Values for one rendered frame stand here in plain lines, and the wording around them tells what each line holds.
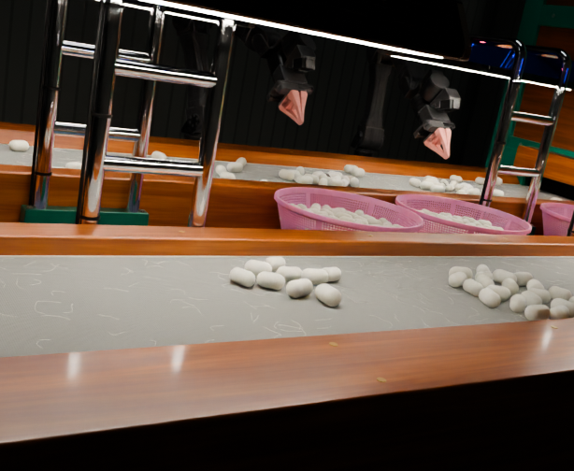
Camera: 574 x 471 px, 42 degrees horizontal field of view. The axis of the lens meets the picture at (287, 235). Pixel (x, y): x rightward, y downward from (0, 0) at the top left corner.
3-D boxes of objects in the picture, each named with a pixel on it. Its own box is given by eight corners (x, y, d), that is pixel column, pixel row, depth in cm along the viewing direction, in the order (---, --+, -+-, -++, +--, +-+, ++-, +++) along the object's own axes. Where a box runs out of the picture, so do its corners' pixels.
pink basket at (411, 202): (361, 244, 145) (370, 197, 143) (423, 232, 166) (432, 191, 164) (488, 289, 130) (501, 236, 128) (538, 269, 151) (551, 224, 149)
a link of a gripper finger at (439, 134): (468, 151, 197) (454, 123, 201) (449, 149, 193) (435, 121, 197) (452, 166, 201) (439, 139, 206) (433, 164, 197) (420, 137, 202)
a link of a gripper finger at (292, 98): (324, 116, 176) (313, 86, 180) (299, 113, 172) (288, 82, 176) (310, 134, 181) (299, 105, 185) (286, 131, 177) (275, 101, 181)
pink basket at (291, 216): (239, 234, 137) (248, 183, 134) (354, 235, 151) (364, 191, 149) (318, 284, 115) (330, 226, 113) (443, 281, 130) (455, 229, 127)
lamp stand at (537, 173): (417, 218, 181) (459, 30, 170) (475, 220, 192) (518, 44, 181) (472, 241, 166) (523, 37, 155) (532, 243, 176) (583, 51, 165)
